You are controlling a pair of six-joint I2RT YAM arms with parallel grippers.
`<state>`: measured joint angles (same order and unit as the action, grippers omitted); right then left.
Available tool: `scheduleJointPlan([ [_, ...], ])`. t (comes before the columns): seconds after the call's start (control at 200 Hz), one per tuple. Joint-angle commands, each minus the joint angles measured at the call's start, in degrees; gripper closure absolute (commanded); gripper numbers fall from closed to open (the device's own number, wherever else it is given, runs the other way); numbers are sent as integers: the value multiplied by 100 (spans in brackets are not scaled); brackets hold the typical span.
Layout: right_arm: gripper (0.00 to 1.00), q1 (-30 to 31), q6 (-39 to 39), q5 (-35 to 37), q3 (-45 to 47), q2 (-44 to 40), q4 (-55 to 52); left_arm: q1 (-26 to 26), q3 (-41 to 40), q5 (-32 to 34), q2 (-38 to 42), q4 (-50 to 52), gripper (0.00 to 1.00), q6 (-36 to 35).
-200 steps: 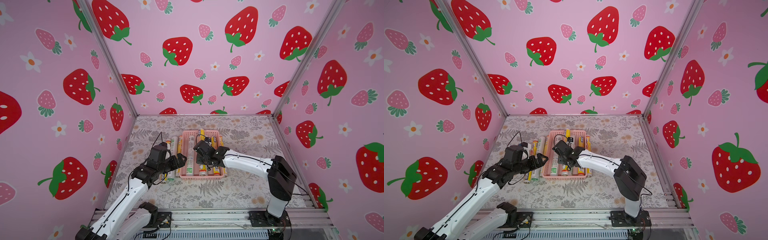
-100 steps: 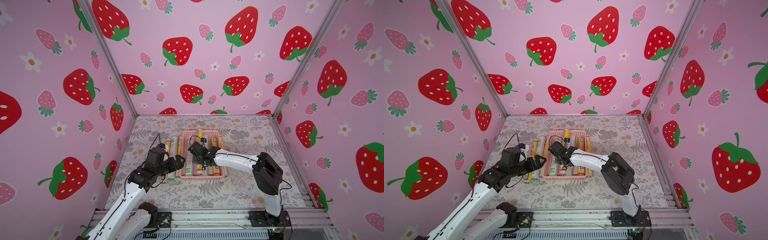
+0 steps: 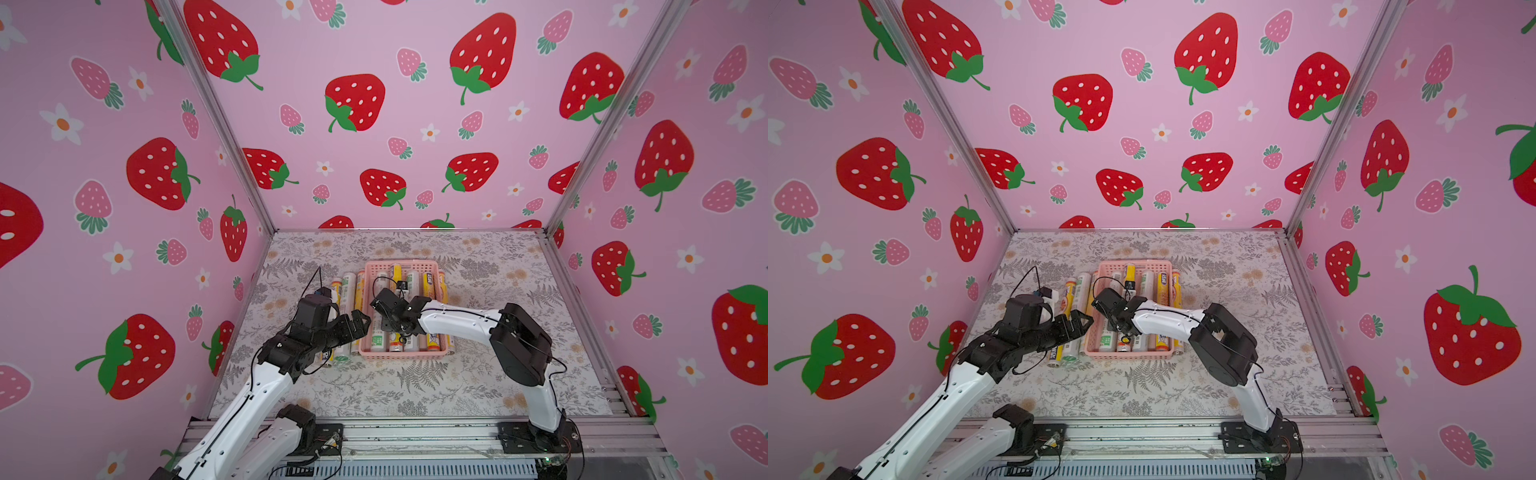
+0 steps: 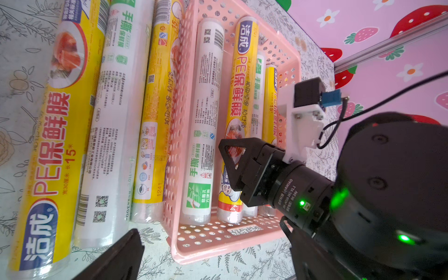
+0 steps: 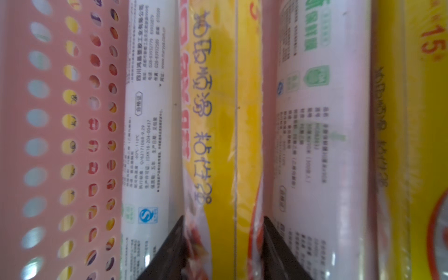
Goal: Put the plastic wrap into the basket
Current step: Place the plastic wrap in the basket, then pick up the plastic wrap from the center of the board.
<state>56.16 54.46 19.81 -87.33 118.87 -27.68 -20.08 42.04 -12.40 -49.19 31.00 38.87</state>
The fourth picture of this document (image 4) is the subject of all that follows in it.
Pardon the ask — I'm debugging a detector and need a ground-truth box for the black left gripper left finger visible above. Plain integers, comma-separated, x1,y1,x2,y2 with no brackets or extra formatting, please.
75,229,145,280

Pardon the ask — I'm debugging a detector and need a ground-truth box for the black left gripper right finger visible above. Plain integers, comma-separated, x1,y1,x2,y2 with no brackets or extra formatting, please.
289,227,358,280

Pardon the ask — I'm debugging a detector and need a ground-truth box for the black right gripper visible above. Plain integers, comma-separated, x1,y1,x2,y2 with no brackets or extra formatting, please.
219,138,298,207

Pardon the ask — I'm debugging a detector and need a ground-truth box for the yellow plastic wrap roll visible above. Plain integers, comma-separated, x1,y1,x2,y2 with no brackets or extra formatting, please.
7,1,111,280
131,0,185,224
262,65,278,146
217,16,259,224

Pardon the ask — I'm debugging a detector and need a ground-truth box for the white green plastic wrap roll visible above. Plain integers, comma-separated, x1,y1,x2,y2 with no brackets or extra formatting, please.
250,51,266,139
73,1,155,249

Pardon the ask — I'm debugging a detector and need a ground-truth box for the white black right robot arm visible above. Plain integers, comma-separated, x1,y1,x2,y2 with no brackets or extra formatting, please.
219,112,448,280

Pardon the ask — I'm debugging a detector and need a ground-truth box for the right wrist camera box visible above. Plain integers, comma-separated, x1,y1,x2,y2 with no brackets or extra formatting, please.
278,78,347,163

